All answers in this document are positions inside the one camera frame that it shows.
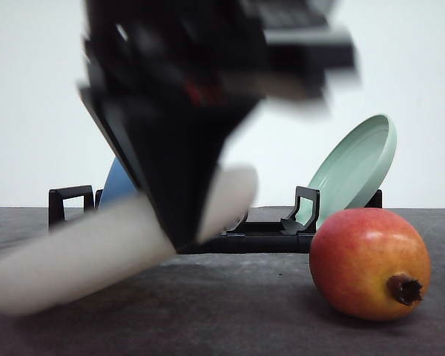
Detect black plastic dish rack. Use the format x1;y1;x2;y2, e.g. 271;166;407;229
48;185;383;254

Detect blue plate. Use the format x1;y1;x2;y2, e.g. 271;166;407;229
99;157;137;208

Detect mint green plate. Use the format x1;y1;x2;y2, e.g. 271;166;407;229
300;114;397;228

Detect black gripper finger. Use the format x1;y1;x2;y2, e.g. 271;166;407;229
79;86;262;250

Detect red yellow pomegranate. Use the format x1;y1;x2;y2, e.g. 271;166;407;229
309;208;431;321

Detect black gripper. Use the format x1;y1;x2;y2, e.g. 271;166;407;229
81;0;358;103

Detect white plate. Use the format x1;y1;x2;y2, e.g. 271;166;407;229
0;165;258;315

